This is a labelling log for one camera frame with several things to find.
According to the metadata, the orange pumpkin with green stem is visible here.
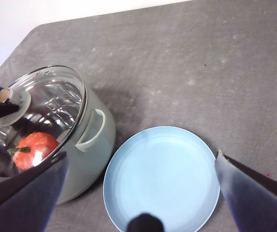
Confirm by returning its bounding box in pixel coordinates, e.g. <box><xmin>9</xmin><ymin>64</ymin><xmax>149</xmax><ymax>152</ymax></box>
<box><xmin>7</xmin><ymin>131</ymin><xmax>60</xmax><ymax>171</ymax></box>

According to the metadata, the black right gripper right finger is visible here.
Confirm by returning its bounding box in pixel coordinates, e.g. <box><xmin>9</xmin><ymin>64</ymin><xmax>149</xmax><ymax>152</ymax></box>
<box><xmin>214</xmin><ymin>148</ymin><xmax>277</xmax><ymax>232</ymax></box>

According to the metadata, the blue round plate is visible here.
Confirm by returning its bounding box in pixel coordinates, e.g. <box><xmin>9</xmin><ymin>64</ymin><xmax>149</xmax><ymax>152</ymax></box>
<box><xmin>103</xmin><ymin>125</ymin><xmax>221</xmax><ymax>232</ymax></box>

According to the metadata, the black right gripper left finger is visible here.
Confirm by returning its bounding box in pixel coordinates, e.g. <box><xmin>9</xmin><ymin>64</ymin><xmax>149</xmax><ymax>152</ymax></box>
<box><xmin>0</xmin><ymin>151</ymin><xmax>69</xmax><ymax>232</ymax></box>

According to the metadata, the glass lid with green knob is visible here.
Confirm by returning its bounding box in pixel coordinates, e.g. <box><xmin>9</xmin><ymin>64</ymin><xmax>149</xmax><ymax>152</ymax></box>
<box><xmin>0</xmin><ymin>65</ymin><xmax>86</xmax><ymax>188</ymax></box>

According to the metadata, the pale green electric steamer pot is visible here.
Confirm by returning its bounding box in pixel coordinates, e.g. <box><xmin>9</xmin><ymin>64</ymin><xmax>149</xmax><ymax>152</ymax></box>
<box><xmin>0</xmin><ymin>79</ymin><xmax>117</xmax><ymax>205</ymax></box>

